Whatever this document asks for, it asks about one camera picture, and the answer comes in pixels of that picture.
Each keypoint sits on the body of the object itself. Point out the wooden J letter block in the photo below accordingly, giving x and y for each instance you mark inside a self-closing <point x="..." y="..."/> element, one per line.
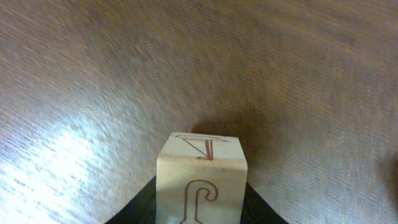
<point x="200" y="178"/>

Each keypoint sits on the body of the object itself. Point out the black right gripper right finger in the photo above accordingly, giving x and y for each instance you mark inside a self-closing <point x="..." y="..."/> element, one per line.
<point x="257" y="211"/>

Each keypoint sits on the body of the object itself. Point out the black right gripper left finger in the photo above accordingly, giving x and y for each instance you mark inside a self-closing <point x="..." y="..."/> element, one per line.
<point x="139" y="210"/>

